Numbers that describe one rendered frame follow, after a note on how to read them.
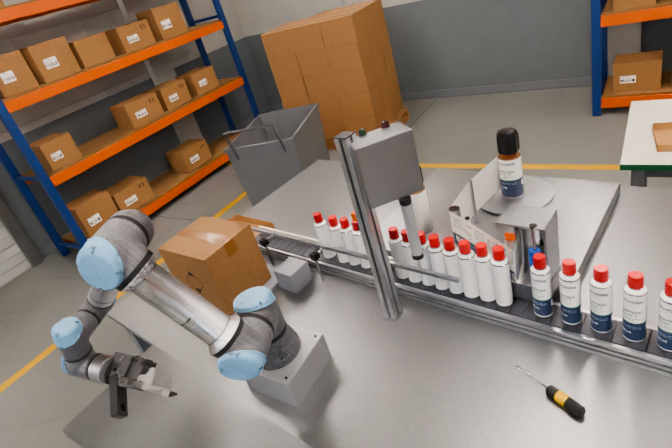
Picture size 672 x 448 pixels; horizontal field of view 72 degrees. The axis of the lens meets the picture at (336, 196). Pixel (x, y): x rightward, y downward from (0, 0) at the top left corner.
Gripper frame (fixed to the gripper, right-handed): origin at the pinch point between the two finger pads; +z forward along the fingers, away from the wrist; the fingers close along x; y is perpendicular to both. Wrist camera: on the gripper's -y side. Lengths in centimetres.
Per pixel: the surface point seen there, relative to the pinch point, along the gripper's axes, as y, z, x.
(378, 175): 65, 48, -15
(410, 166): 71, 56, -13
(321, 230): 69, 17, 35
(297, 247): 69, 1, 55
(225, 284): 41, -13, 31
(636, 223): 92, 128, 46
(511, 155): 112, 84, 37
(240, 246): 56, -11, 29
